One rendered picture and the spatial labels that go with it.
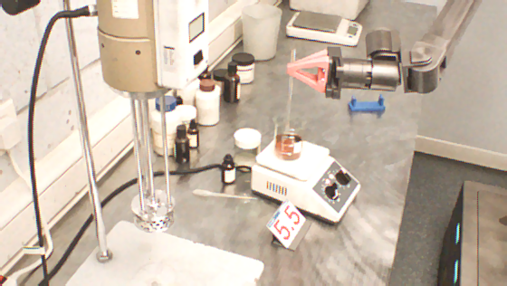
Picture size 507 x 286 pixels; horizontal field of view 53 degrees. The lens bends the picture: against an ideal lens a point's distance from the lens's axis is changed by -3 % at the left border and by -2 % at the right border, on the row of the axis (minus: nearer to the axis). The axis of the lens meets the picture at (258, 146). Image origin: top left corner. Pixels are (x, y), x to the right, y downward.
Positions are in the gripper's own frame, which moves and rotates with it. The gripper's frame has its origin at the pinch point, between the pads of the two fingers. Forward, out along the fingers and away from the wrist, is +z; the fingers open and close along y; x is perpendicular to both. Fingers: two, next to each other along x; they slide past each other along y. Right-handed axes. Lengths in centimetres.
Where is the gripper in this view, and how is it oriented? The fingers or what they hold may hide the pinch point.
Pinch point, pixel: (291, 69)
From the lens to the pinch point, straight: 98.3
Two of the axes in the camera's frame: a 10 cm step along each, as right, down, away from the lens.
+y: -0.6, 5.5, -8.3
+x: -0.4, 8.3, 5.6
